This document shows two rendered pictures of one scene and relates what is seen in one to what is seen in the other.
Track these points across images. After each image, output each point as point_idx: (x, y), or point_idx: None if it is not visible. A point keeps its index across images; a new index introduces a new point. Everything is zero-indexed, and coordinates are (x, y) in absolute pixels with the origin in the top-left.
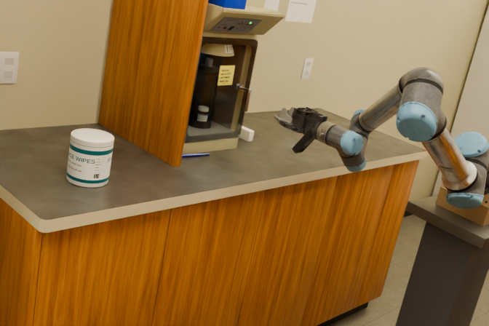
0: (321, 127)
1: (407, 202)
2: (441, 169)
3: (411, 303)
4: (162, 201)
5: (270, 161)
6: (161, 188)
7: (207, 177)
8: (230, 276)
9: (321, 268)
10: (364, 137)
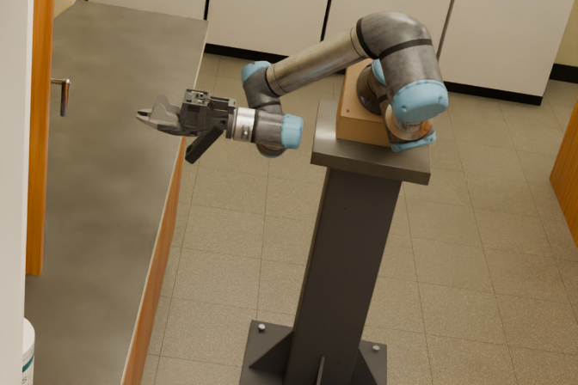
0: (242, 123)
1: (312, 153)
2: (407, 126)
3: (324, 265)
4: (126, 365)
5: (113, 172)
6: (93, 338)
7: (102, 266)
8: (130, 364)
9: (159, 258)
10: (280, 106)
